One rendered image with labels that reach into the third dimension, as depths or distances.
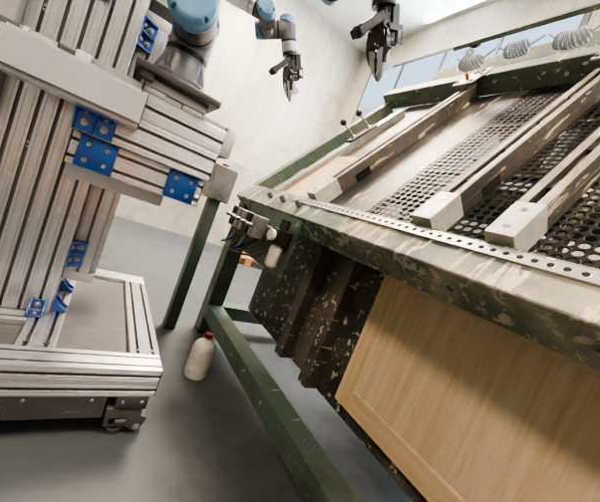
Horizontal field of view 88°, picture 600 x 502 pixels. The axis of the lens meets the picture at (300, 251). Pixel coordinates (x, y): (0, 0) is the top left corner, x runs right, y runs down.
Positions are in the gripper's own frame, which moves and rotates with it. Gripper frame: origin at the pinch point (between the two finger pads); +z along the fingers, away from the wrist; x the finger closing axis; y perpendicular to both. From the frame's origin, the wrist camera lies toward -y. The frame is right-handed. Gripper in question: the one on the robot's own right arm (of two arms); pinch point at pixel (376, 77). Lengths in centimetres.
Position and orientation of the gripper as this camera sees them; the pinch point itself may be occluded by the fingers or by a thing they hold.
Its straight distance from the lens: 115.0
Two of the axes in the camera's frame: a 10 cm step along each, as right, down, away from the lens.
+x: -5.1, -2.6, 8.2
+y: 8.6, -2.1, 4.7
